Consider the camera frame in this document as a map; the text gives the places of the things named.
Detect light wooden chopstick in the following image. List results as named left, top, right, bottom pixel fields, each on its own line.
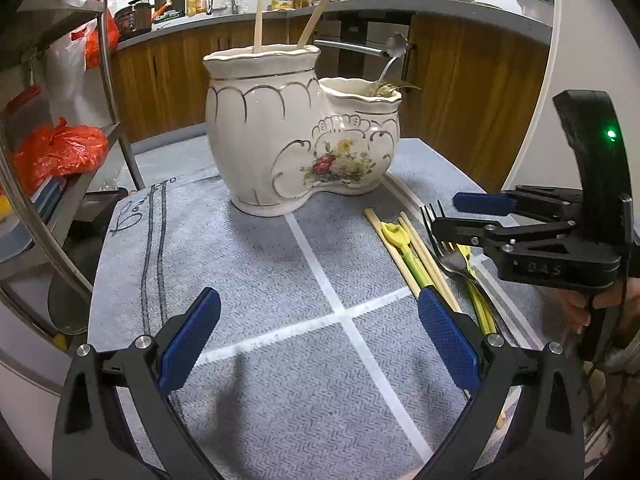
left=252, top=0, right=264, bottom=54

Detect wooden lower kitchen cabinets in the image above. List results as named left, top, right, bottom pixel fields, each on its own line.
left=111, top=14, right=549, bottom=200

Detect person's right hand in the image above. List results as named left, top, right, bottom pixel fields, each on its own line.
left=561, top=278, right=639, bottom=333

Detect silver metal spoon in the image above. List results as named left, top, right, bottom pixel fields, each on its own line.
left=439, top=243, right=499, bottom=335

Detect black metal fork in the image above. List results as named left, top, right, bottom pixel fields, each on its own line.
left=418, top=199, right=452, bottom=273

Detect white bowl on counter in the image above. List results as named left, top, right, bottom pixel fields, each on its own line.
left=516, top=0, right=554, bottom=26

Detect flower-ended metal spoon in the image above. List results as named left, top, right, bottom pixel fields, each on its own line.
left=375, top=32, right=408, bottom=89

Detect stainless built-in oven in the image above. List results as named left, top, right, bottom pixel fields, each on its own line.
left=314, top=14, right=409, bottom=80

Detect grey table mat white lines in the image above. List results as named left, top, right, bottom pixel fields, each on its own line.
left=88, top=139, right=476, bottom=479

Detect white ceramic double utensil holder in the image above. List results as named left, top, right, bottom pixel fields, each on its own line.
left=203, top=44, right=402, bottom=217

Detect orange plastic bag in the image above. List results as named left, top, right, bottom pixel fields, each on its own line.
left=12, top=117, right=108, bottom=195

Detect yellow tin can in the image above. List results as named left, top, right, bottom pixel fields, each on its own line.
left=271, top=0, right=295, bottom=11

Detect metal storage shelf rack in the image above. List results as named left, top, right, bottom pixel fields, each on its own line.
left=1, top=0, right=144, bottom=302

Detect white plastic bag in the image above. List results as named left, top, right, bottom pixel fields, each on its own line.
left=44, top=34, right=86, bottom=105

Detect dark red electric cooker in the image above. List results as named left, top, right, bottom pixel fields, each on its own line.
left=114, top=0, right=154, bottom=39

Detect yellow green handled utensil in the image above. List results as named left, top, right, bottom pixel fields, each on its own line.
left=381, top=222, right=433, bottom=288

